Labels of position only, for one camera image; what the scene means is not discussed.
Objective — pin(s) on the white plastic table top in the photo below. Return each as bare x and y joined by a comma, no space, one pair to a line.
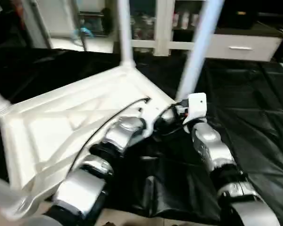
61,113

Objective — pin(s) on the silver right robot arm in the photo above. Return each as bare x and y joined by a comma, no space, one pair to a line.
210,146

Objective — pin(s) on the white glass-door cabinet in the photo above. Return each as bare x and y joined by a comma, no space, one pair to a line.
162,44

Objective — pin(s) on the black mat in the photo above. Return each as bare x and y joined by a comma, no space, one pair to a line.
250,117

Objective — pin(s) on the white drawer unit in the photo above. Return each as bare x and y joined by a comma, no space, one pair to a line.
243,48

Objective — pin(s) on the black box with orange label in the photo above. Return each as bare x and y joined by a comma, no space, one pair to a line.
240,16

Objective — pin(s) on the light blue plastic stand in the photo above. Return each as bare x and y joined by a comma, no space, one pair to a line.
86,30

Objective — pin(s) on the black TV stand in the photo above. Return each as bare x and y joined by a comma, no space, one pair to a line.
273,23

